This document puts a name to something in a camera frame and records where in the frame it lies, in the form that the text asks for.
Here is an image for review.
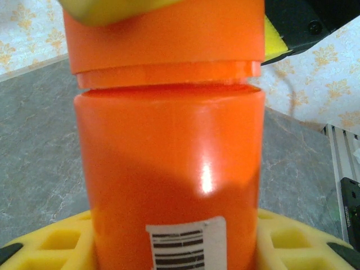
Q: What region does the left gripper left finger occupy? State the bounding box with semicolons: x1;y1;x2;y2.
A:
0;209;98;270

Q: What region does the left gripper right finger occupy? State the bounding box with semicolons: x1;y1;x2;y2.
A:
254;208;360;270

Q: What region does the orange bottle cap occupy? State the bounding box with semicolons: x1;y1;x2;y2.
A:
63;0;265;89

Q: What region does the orange pill bottle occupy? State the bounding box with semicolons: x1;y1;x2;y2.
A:
73;84;267;270

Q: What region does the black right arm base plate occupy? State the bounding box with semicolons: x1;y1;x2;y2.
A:
340;177;360;251

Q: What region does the aluminium front rail beam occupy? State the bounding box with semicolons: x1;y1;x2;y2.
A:
320;123;360;245

